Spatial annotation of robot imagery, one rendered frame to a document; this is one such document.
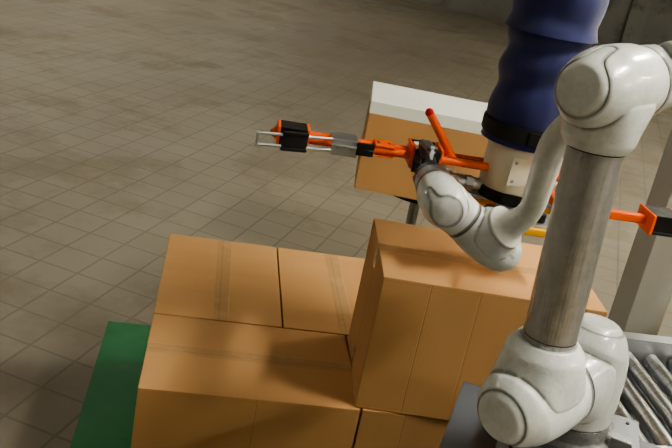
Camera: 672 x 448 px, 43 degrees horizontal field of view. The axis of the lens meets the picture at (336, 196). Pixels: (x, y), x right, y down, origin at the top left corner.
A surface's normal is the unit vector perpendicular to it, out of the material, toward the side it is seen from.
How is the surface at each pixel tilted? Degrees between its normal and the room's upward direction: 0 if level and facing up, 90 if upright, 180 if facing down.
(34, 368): 0
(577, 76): 85
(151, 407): 90
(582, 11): 95
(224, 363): 0
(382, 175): 90
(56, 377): 0
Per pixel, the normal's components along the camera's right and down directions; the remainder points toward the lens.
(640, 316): 0.10, 0.36
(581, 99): -0.69, 0.02
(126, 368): 0.18, -0.92
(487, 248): -0.26, 0.60
